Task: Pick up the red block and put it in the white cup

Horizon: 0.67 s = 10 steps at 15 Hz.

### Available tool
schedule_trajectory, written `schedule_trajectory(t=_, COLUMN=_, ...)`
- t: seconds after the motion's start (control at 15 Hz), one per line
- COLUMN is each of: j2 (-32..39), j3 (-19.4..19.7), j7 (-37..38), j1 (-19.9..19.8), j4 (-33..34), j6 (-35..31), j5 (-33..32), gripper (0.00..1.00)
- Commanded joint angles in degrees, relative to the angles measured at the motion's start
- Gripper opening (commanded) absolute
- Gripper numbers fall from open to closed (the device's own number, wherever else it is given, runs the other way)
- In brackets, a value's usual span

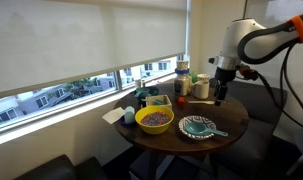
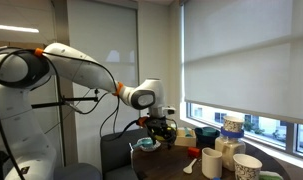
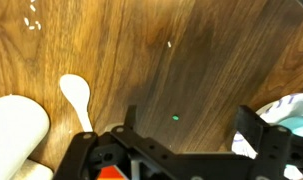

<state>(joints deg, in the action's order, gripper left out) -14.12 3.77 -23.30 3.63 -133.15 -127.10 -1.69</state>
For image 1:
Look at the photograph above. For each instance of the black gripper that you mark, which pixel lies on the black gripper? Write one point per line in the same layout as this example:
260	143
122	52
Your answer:
225	74

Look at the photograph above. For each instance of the red block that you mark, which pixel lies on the red block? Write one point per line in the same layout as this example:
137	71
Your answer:
181	100

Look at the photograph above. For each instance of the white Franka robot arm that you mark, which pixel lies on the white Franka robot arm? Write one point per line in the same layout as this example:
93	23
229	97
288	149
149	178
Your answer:
247	36

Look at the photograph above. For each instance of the white cup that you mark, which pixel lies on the white cup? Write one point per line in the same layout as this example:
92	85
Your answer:
203	77

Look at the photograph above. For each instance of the teal cup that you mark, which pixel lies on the teal cup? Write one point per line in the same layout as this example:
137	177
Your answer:
141	92

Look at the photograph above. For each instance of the light teal block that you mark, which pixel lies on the light teal block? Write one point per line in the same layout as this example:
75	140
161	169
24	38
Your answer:
129	115

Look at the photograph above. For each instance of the white mug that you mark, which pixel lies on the white mug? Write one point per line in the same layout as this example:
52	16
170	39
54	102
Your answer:
201	89

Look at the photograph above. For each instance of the small green plant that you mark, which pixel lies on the small green plant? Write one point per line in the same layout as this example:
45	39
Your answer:
193	77

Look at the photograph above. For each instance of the glass jar with blue band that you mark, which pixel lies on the glass jar with blue band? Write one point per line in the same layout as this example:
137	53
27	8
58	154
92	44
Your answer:
182	80

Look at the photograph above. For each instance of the teal measuring scoop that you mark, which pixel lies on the teal measuring scoop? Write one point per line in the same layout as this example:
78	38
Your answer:
199	128

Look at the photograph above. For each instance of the dark grey sofa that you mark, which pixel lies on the dark grey sofa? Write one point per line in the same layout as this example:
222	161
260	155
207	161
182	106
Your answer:
257	110

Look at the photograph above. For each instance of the small wooden box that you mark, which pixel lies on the small wooden box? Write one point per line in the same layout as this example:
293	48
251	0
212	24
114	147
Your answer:
162	100

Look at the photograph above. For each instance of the dark blue bowl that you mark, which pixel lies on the dark blue bowl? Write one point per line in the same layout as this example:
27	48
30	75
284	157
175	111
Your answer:
154	90

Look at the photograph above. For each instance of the teal spoon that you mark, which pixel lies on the teal spoon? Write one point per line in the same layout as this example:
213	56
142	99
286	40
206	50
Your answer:
154	101

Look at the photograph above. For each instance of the yellow bowl with colourful candies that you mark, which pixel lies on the yellow bowl with colourful candies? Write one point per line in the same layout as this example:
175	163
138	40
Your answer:
154	119

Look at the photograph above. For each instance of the small glass shaker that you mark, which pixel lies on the small glass shaker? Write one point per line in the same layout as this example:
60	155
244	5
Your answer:
138	82

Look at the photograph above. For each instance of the dark table legs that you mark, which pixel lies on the dark table legs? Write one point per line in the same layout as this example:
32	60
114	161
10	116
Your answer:
164	166

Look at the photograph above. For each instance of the small dark blue plate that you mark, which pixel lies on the small dark blue plate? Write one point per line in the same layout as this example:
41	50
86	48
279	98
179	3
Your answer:
126	122

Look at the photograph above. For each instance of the white stand leg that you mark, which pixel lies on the white stand leg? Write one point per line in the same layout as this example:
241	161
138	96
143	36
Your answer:
296	165

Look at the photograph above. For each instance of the white paper napkin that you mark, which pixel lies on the white paper napkin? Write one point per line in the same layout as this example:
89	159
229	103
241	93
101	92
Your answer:
113	115

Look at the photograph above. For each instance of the white roller blind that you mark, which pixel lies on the white roller blind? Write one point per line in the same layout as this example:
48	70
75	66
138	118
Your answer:
87	36

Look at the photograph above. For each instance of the black leather chair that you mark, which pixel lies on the black leather chair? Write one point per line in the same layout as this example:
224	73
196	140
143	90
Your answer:
61	170

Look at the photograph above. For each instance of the white window frame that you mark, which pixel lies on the white window frame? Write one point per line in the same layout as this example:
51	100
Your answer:
119	81

